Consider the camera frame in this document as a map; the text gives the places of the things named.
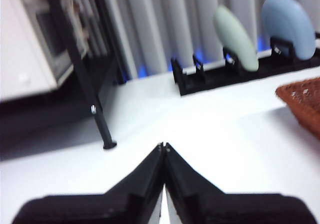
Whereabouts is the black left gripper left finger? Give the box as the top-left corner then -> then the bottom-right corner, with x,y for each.
11,142 -> 165,224

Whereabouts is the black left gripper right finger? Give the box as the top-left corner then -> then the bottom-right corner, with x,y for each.
163,142 -> 320,224

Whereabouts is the brown wicker basket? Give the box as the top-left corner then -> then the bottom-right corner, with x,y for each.
274,76 -> 320,138

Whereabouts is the black dish rack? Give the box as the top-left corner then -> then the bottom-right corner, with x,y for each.
170,32 -> 320,96

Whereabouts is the white toaster oven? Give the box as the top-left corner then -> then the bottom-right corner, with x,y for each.
0,0 -> 109,101

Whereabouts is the pale green plate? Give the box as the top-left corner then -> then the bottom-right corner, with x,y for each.
212,5 -> 260,73

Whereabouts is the light blue plate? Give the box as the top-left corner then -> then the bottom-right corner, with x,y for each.
260,0 -> 317,60

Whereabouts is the grey pleated curtain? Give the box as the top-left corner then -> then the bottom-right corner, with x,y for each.
94,0 -> 320,80

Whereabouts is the black metal shelf frame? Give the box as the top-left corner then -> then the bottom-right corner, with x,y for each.
0,0 -> 126,161

